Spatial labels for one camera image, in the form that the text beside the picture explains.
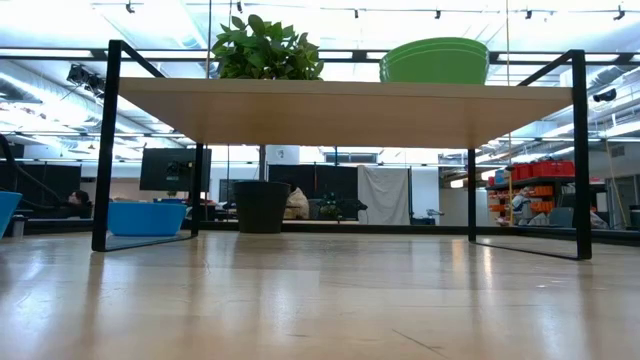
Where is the blue mini bowl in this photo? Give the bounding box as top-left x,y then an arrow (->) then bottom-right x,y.
0,190 -> 24,239
105,201 -> 189,238

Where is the black partition panel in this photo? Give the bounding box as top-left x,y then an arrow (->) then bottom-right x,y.
267,164 -> 359,210

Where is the person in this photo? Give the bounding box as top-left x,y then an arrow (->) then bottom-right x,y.
283,186 -> 312,221
66,189 -> 94,219

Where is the wooden shelf with black legs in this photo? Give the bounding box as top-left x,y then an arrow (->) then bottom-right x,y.
89,38 -> 593,261

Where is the grey hanging cloth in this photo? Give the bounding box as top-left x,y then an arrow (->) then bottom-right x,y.
356,165 -> 412,226

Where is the green plant in black pot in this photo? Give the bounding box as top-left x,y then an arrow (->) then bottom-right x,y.
210,13 -> 326,235

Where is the black monitor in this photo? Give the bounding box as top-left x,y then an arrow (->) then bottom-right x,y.
139,147 -> 213,193

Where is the storage rack with red bins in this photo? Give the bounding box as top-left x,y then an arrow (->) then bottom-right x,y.
487,159 -> 601,229

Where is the black ceiling-mounted device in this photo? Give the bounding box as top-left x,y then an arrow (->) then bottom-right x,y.
66,63 -> 105,97

